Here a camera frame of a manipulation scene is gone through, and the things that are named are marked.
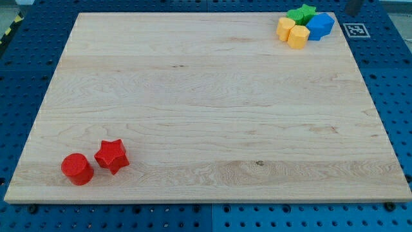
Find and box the yellow hexagon block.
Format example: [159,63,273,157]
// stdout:
[287,25,310,49]

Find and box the light wooden board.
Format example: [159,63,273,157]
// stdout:
[5,12,411,204]

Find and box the red star block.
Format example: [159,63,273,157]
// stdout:
[94,139,130,175]

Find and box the yellow rounded block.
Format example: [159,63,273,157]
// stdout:
[276,17,295,42]

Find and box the green round block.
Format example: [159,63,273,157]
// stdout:
[286,9,304,25]

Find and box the red cylinder block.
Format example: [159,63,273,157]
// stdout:
[61,153,94,186]

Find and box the green star block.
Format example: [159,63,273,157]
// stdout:
[298,4,317,25]

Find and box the blue block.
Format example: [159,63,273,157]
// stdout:
[306,13,335,41]

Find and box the white fiducial marker tag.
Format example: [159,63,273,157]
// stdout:
[343,23,370,38]

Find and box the dark robot tool tip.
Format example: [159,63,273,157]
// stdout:
[344,0,364,17]

